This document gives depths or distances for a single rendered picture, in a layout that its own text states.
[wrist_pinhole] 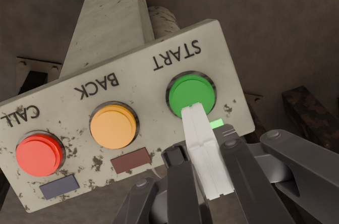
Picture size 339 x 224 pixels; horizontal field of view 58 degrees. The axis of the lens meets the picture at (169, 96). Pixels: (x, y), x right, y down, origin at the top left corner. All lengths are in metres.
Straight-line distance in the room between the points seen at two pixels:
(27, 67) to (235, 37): 0.61
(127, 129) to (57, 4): 0.64
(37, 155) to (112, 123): 0.08
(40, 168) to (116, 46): 0.14
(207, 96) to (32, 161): 0.17
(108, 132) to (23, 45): 0.69
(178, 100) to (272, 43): 0.76
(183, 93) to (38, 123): 0.14
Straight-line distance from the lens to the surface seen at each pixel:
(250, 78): 1.04
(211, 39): 0.27
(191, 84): 0.26
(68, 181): 0.32
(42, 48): 0.93
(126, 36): 0.35
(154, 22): 0.75
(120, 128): 0.27
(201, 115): 0.19
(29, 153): 0.31
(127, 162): 0.30
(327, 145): 0.94
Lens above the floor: 0.82
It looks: 56 degrees down
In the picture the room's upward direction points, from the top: 166 degrees clockwise
